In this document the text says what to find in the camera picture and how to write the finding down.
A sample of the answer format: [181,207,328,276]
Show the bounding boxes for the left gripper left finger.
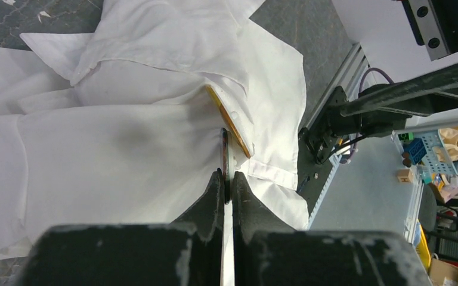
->
[19,170,225,285]

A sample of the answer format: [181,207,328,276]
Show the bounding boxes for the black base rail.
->
[296,85,376,214]

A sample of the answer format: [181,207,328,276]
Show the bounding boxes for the cardboard boxes in background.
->
[429,259,458,286]

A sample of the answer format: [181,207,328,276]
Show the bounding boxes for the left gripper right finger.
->
[231,172,431,285]

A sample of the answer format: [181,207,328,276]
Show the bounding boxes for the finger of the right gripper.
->
[339,63,458,117]

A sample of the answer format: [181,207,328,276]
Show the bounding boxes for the yellow sunflower brooch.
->
[205,85,252,158]

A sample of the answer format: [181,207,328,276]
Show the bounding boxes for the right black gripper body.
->
[401,0,458,61]

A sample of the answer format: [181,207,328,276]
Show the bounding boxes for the white button shirt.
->
[0,1,309,259]

